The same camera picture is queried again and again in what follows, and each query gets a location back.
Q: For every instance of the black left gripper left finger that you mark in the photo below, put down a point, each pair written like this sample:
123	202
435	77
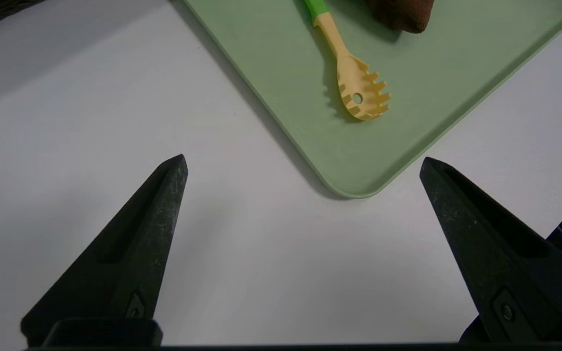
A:
130	263

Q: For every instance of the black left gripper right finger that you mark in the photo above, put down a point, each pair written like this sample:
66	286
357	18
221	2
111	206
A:
500	273

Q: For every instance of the light green plastic tray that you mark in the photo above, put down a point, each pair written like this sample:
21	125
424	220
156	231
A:
432	87

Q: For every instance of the brown towel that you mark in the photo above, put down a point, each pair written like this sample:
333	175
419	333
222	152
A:
403	14

